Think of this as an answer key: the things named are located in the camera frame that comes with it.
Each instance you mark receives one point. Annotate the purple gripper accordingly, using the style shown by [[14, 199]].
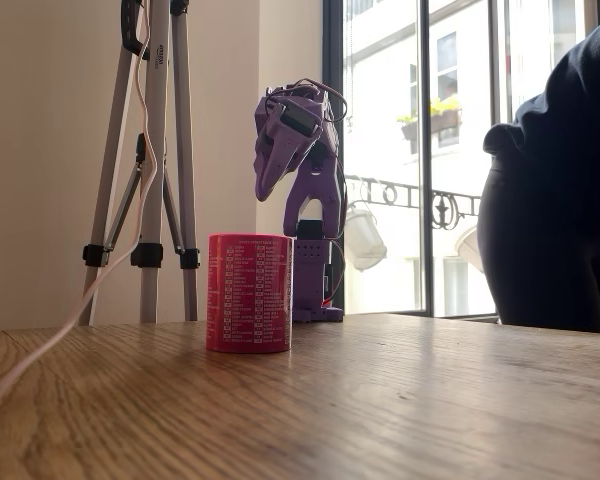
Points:
[[279, 153]]

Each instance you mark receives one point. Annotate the red printed cup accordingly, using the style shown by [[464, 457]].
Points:
[[247, 295]]

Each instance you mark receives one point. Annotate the black balcony railing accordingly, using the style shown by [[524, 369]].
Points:
[[445, 205]]

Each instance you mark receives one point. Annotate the dark window frame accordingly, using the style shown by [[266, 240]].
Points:
[[332, 50]]

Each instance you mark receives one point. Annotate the silver camera tripod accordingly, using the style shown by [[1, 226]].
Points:
[[155, 150]]

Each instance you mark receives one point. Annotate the purple robot arm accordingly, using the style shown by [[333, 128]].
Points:
[[315, 185]]

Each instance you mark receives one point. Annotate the flower box with plants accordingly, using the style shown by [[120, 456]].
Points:
[[445, 115]]

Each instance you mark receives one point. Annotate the person's body in dark clothes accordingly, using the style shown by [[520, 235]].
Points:
[[555, 200]]

